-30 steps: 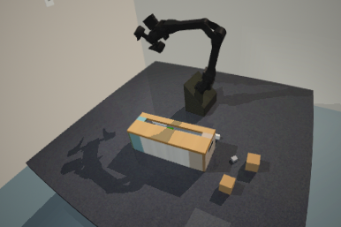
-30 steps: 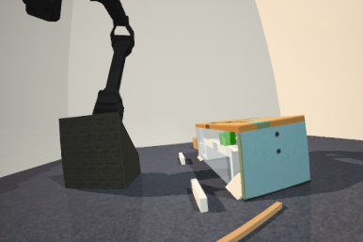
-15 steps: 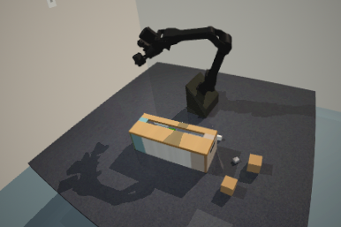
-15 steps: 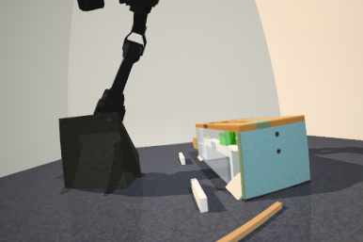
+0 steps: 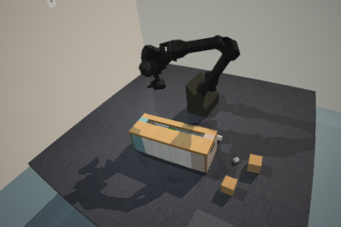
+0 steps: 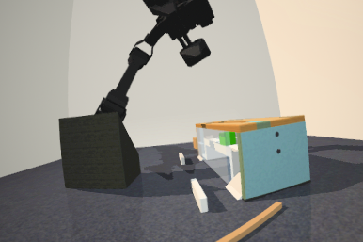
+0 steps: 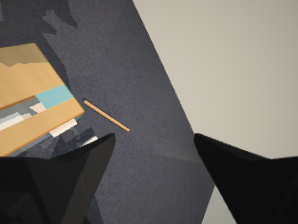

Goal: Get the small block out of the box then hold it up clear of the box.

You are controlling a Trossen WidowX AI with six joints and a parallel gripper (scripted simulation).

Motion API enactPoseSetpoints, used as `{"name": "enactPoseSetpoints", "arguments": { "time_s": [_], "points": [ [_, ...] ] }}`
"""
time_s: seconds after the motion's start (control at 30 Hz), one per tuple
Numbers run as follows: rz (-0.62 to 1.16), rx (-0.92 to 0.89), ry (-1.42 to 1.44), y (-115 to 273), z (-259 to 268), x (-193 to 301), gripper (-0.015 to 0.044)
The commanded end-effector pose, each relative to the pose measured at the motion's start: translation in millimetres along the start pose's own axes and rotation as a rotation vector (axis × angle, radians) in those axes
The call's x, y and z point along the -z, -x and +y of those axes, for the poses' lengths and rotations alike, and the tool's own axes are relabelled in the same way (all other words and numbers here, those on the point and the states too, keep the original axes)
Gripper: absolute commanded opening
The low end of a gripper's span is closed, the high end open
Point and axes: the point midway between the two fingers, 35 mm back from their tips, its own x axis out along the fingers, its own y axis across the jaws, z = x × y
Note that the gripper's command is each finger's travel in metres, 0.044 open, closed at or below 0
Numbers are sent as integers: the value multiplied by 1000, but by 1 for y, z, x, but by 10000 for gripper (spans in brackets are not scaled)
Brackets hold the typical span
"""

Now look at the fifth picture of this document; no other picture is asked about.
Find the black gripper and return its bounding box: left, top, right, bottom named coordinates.
left=140, top=58, right=167, bottom=90

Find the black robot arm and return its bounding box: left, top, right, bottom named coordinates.
left=138, top=35, right=240, bottom=96

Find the tan cardboard box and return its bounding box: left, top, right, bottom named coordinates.
left=246, top=154, right=262, bottom=173
left=220, top=175, right=238, bottom=196

